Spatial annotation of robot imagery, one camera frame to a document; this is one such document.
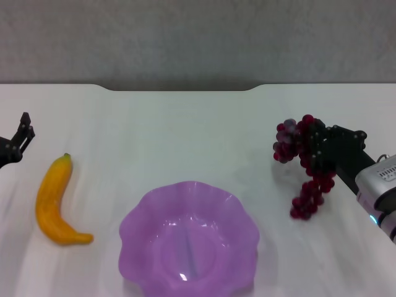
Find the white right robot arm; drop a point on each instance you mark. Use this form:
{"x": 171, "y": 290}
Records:
{"x": 388, "y": 222}

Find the purple wavy-edged plastic plate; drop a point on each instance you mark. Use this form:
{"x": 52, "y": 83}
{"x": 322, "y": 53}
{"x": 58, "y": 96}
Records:
{"x": 188, "y": 247}

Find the yellow plastic banana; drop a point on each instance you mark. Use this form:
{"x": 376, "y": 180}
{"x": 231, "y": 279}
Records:
{"x": 51, "y": 201}

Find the dark red grape bunch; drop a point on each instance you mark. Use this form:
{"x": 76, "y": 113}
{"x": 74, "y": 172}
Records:
{"x": 306, "y": 198}

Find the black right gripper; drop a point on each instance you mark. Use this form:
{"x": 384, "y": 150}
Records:
{"x": 349, "y": 161}

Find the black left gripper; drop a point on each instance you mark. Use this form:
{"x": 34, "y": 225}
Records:
{"x": 9, "y": 151}

